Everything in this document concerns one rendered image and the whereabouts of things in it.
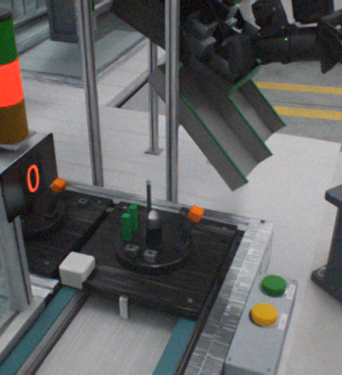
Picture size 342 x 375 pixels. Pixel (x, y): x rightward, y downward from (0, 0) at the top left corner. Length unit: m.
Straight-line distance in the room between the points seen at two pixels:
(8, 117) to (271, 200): 0.78
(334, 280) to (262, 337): 0.27
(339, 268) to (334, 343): 0.14
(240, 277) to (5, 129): 0.47
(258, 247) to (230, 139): 0.27
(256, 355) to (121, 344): 0.21
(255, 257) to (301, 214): 0.33
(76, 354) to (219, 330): 0.22
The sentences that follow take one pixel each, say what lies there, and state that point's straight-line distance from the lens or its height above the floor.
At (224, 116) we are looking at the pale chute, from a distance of 1.20.
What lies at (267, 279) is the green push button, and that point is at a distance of 0.94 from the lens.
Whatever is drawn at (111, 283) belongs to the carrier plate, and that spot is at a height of 0.97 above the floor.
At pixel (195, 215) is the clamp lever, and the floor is 1.07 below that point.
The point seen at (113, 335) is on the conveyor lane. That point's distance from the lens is 0.92.
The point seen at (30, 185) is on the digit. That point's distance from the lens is 0.76.
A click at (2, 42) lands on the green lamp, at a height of 1.39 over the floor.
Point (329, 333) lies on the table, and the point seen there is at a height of 0.86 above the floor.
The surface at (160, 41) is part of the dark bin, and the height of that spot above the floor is 1.26.
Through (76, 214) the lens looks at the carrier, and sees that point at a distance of 1.09.
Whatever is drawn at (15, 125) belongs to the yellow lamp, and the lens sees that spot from 0.72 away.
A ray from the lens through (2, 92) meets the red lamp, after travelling 0.70.
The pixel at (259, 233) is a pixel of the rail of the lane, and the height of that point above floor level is 0.96.
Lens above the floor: 1.58
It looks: 32 degrees down
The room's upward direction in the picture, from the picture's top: straight up
